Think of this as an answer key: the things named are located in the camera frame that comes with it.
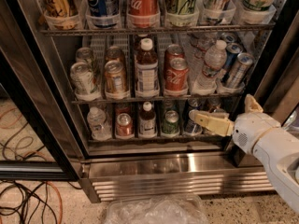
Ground stainless steel fridge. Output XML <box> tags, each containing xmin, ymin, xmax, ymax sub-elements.
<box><xmin>0</xmin><ymin>0</ymin><xmax>297</xmax><ymax>203</ymax></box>

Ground brown tea bottle middle shelf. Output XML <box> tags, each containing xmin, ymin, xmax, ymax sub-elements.
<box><xmin>135</xmin><ymin>38</ymin><xmax>158</xmax><ymax>92</ymax></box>

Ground gold can bottom shelf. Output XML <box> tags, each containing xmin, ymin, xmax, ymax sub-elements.
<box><xmin>205</xmin><ymin>107</ymin><xmax>228</xmax><ymax>136</ymax></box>

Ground front gold can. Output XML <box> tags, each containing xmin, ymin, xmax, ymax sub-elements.
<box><xmin>105</xmin><ymin>60</ymin><xmax>126</xmax><ymax>93</ymax></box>

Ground clear plastic bag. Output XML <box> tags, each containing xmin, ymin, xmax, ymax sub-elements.
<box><xmin>104</xmin><ymin>194</ymin><xmax>209</xmax><ymax>224</ymax></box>

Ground black and orange cables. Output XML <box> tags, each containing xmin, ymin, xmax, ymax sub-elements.
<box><xmin>0</xmin><ymin>107</ymin><xmax>82</xmax><ymax>224</ymax></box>

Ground yellow can top shelf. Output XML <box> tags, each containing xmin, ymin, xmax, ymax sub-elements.
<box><xmin>44</xmin><ymin>0</ymin><xmax>78</xmax><ymax>18</ymax></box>

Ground tea bottle bottom shelf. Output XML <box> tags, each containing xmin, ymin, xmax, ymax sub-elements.
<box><xmin>139</xmin><ymin>102</ymin><xmax>156</xmax><ymax>137</ymax></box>

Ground front white green can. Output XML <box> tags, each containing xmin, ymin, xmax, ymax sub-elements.
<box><xmin>70</xmin><ymin>62</ymin><xmax>97</xmax><ymax>95</ymax></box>

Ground blue can bottom shelf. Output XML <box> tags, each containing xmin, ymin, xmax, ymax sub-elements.
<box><xmin>184</xmin><ymin>109</ymin><xmax>202</xmax><ymax>136</ymax></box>

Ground green can bottom shelf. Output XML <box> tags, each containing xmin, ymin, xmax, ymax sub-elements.
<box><xmin>162</xmin><ymin>110</ymin><xmax>179</xmax><ymax>134</ymax></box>

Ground clear water bottle middle shelf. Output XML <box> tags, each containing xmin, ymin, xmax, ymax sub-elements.
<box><xmin>197</xmin><ymin>40</ymin><xmax>227</xmax><ymax>89</ymax></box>

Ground small water bottle bottom shelf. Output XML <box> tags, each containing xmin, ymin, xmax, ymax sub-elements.
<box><xmin>87</xmin><ymin>106</ymin><xmax>110</xmax><ymax>141</ymax></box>

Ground rear gold can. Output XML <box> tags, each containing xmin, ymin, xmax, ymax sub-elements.
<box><xmin>105</xmin><ymin>46</ymin><xmax>125</xmax><ymax>63</ymax></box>

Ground left glass fridge door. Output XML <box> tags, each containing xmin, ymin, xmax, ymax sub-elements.
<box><xmin>0</xmin><ymin>49</ymin><xmax>78</xmax><ymax>181</ymax></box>

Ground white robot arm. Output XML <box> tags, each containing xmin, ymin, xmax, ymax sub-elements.
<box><xmin>189</xmin><ymin>94</ymin><xmax>299</xmax><ymax>213</ymax></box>

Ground rear white green can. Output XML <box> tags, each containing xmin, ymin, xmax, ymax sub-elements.
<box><xmin>76</xmin><ymin>47</ymin><xmax>95</xmax><ymax>68</ymax></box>

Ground front coca-cola can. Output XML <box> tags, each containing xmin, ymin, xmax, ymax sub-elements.
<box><xmin>165</xmin><ymin>58</ymin><xmax>189</xmax><ymax>91</ymax></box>

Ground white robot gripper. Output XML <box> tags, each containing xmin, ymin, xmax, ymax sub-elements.
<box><xmin>189</xmin><ymin>94</ymin><xmax>280</xmax><ymax>154</ymax></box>

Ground pepsi can top shelf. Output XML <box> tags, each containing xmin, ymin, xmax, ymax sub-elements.
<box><xmin>83</xmin><ymin>0</ymin><xmax>120</xmax><ymax>18</ymax></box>

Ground red bull can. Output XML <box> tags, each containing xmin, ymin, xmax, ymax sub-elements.
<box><xmin>221</xmin><ymin>33</ymin><xmax>237</xmax><ymax>44</ymax></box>
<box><xmin>225</xmin><ymin>52</ymin><xmax>254</xmax><ymax>89</ymax></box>
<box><xmin>218</xmin><ymin>43</ymin><xmax>243</xmax><ymax>79</ymax></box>

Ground red can bottom shelf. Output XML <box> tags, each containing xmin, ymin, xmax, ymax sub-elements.
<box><xmin>116</xmin><ymin>113</ymin><xmax>134</xmax><ymax>136</ymax></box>

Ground rear coca-cola can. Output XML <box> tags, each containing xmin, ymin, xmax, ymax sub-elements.
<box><xmin>164</xmin><ymin>44</ymin><xmax>185</xmax><ymax>66</ymax></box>

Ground coca-cola can top shelf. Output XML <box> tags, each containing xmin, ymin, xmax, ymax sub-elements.
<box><xmin>128</xmin><ymin>0</ymin><xmax>158</xmax><ymax>28</ymax></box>

